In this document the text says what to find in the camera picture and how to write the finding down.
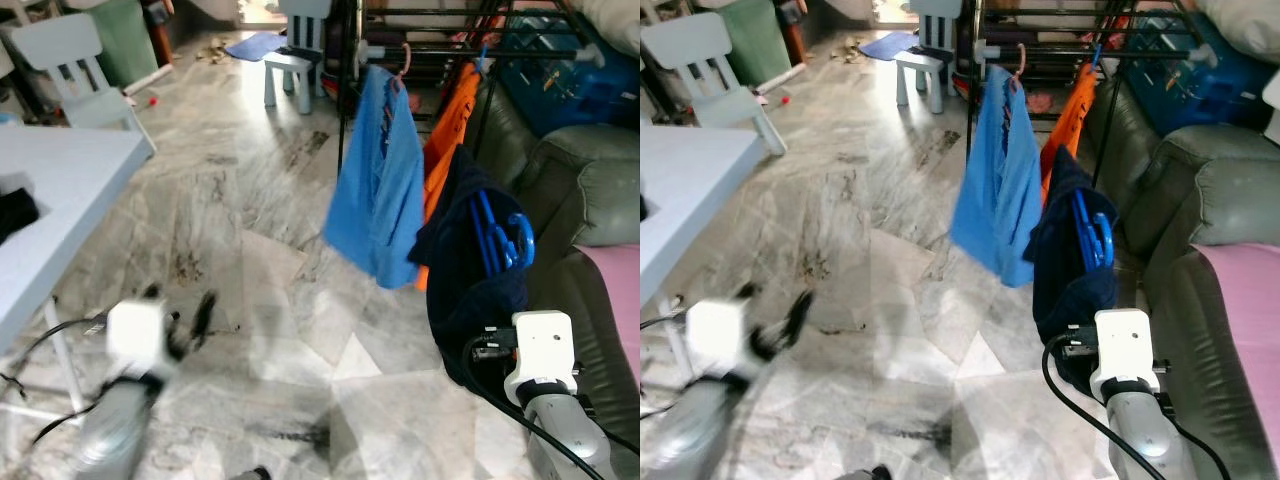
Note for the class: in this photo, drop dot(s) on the green bin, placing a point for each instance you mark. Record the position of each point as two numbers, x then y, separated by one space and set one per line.
755 40
125 40

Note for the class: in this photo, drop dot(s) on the blue shirt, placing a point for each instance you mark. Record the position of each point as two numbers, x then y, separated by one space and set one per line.
375 200
1000 200

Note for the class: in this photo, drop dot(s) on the white pillow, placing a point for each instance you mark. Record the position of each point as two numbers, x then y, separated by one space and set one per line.
615 20
1245 25

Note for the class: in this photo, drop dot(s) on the silver black robot left leg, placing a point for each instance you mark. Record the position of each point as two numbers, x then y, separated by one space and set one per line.
252 474
865 474

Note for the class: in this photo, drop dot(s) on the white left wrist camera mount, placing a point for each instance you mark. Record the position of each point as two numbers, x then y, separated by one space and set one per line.
720 335
140 335

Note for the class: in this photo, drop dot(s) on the orange shirt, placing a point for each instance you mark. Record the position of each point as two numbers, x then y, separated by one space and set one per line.
445 150
1070 130

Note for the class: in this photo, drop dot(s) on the blue hard suitcase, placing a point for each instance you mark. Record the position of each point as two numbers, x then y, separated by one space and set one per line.
580 90
1200 90

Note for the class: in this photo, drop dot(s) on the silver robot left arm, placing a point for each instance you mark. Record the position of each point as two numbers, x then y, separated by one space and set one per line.
115 430
690 430

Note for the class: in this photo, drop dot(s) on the navy blue garment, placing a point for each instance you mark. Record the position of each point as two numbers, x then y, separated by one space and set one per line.
1060 290
460 300

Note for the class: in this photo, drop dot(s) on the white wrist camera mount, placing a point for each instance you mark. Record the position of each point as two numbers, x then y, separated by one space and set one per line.
720 335
540 345
1125 345
140 335

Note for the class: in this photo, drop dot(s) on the grey leather sofa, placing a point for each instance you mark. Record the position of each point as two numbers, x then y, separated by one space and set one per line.
590 190
1220 190

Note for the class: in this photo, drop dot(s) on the blue plastic hanger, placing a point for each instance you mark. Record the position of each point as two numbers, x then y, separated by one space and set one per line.
1095 58
487 230
1105 240
481 62
1082 230
525 240

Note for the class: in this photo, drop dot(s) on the blue floor rug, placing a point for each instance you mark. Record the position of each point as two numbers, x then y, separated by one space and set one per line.
890 45
255 45

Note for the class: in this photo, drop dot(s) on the pink foam mat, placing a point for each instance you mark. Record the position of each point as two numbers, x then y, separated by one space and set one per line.
620 300
1245 340

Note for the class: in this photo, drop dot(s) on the light blue plastic table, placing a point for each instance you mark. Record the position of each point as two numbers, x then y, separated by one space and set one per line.
70 180
690 180

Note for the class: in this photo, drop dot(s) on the black metal drying rack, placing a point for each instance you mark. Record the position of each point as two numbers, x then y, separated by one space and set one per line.
1130 53
450 51

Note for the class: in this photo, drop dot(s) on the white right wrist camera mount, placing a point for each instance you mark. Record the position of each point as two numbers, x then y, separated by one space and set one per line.
1125 345
540 345

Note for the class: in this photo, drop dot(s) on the pink plastic hanger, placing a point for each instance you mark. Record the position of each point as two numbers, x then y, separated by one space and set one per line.
405 60
1022 60

